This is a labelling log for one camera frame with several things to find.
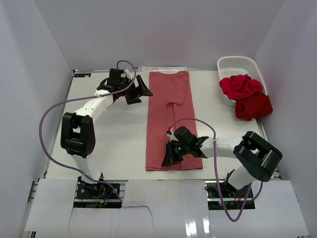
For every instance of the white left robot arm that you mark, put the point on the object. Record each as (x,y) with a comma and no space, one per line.
(77,128)

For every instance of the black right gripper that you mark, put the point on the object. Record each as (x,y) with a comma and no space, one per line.
(170,157)

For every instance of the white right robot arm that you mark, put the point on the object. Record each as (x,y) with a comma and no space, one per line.
(258,157)

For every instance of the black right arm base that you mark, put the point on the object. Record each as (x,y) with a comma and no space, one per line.
(232,201)

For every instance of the black table label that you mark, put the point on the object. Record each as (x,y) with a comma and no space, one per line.
(82,75)

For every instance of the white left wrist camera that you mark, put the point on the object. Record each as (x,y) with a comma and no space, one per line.
(130,73)

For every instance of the salmon pink t shirt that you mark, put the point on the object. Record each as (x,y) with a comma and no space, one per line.
(170,102)

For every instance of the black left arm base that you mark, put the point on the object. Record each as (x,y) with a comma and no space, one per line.
(97,196)

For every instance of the red t shirt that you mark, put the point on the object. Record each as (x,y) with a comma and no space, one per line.
(251,103)

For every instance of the white plastic basket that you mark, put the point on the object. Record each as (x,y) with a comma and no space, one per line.
(238,65)

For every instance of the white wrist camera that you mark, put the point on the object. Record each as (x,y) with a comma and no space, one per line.
(130,73)
(170,133)

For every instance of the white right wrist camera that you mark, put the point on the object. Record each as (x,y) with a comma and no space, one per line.
(170,133)

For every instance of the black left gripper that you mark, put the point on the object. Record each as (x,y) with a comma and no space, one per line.
(142,89)

